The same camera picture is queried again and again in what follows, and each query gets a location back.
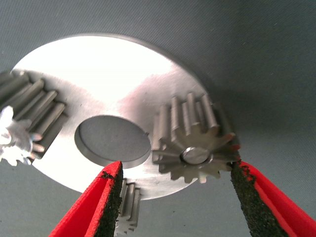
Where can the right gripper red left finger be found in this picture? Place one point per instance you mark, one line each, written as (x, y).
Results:
(84, 214)

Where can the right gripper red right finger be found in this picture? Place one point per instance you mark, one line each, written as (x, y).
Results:
(266, 212)

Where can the small steel gear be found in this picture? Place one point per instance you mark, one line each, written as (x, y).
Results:
(129, 205)
(197, 138)
(37, 106)

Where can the round metal plate with hole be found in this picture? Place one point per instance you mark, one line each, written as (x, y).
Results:
(98, 74)

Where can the dark grey table cloth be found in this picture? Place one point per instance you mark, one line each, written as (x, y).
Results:
(247, 49)

